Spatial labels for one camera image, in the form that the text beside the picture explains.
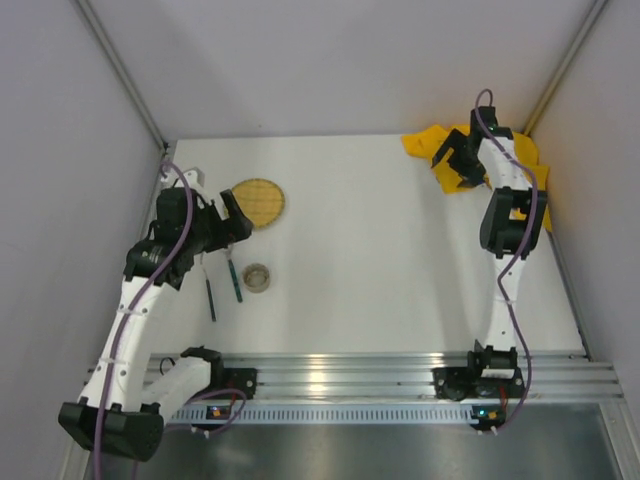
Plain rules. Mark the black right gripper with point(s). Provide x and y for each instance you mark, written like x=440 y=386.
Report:
x=463 y=157

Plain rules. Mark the speckled ceramic cup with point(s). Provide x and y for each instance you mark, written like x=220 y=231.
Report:
x=256 y=277

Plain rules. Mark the aluminium frame corner post right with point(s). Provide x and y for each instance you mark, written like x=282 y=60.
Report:
x=571 y=52

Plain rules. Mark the round woven yellow plate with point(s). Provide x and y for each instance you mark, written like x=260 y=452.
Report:
x=261 y=200

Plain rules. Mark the aluminium frame corner post left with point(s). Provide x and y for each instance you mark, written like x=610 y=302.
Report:
x=108 y=49

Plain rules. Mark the white slotted cable duct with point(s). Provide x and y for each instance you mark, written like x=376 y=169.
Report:
x=330 y=414

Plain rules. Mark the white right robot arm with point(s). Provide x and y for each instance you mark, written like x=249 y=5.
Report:
x=509 y=231

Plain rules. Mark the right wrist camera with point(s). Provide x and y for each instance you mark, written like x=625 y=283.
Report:
x=483 y=119

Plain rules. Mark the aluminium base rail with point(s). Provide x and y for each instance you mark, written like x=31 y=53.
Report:
x=328 y=377

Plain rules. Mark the aluminium frame corner post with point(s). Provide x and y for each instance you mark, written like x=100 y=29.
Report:
x=571 y=52
x=108 y=49

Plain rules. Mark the green handled spoon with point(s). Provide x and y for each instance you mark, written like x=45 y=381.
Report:
x=233 y=273

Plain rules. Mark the green handled fork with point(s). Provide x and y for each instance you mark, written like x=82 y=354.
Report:
x=208 y=287

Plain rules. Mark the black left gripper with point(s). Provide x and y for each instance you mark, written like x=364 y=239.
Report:
x=226 y=228

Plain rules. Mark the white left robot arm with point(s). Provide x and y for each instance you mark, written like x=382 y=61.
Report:
x=117 y=412

